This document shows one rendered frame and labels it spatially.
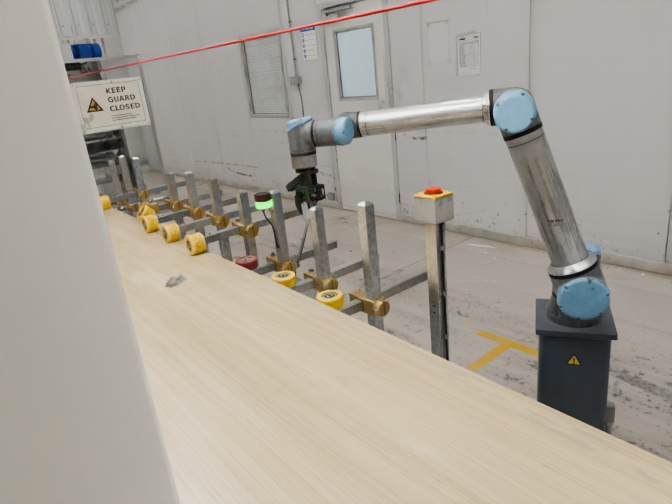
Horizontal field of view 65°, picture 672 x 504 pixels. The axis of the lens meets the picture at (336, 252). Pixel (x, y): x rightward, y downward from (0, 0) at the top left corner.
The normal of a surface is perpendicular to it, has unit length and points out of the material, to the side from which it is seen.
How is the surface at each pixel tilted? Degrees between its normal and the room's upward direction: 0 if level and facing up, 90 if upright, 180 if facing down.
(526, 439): 0
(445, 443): 0
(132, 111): 90
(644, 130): 90
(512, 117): 83
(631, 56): 90
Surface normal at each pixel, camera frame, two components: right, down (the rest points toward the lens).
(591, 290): -0.27, 0.43
